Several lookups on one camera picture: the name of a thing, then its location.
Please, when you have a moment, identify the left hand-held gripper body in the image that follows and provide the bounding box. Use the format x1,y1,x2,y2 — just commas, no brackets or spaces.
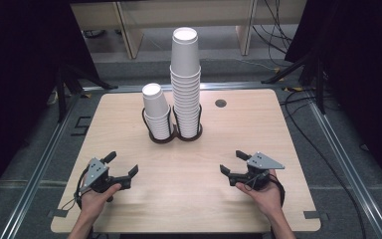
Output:
79,157,124,194

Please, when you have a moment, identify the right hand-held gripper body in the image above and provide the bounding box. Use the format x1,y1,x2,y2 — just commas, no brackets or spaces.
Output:
244,151,286,191

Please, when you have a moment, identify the black wire cup holder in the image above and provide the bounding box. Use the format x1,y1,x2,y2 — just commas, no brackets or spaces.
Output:
141,104,204,144

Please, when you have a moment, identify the tall stack of white cups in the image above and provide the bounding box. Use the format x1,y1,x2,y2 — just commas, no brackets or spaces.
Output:
169,65,203,139

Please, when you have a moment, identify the white paper cup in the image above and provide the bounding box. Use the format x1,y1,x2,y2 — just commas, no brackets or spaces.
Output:
170,27,202,79

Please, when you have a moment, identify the person's left hand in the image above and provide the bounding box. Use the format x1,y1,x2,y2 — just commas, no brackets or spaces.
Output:
80,182,122,218

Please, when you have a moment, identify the person's right hand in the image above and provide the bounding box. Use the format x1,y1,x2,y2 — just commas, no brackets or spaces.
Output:
235,169,283,218

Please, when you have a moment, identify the black floor tape mark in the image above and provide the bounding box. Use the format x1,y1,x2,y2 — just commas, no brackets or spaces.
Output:
70,116,93,137

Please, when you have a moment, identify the grey tape piece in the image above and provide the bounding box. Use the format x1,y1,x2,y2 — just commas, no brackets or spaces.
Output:
47,208,70,219
302,210,330,222

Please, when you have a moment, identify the short stack of white cups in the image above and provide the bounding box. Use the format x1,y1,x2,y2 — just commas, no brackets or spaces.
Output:
141,83,173,140

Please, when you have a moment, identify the yellow floor tape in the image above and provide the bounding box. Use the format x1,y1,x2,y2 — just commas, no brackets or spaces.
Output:
273,67,305,93

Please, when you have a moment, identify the black metal stand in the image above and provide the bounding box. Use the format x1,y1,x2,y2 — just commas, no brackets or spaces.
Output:
261,49,326,116
55,62,119,123

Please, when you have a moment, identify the black curtain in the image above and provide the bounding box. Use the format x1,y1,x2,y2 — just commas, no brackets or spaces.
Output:
0,0,101,207
284,0,382,197

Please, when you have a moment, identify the left hand-held gripper cable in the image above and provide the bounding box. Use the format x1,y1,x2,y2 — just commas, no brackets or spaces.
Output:
61,165,92,212

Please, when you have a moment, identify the long black floor cable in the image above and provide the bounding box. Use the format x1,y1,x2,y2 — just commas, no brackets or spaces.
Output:
279,89,368,239

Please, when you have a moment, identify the metal floor rail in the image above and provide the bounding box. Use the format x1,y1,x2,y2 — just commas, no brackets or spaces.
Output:
306,90,382,239
0,89,82,239

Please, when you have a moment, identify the bundle of black cables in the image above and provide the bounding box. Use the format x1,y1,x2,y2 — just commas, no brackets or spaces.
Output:
252,0,295,68

